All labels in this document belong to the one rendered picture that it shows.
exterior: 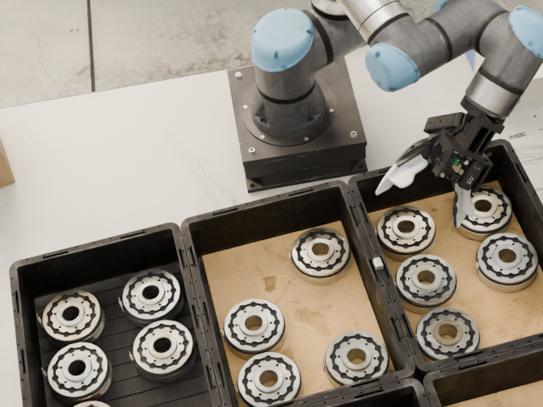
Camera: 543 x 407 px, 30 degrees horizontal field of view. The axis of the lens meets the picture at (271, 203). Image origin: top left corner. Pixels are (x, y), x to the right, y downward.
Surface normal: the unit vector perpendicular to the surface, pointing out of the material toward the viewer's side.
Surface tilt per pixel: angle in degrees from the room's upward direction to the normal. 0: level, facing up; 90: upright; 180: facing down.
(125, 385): 0
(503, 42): 48
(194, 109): 0
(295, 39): 8
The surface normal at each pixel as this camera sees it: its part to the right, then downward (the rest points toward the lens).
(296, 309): -0.09, -0.60
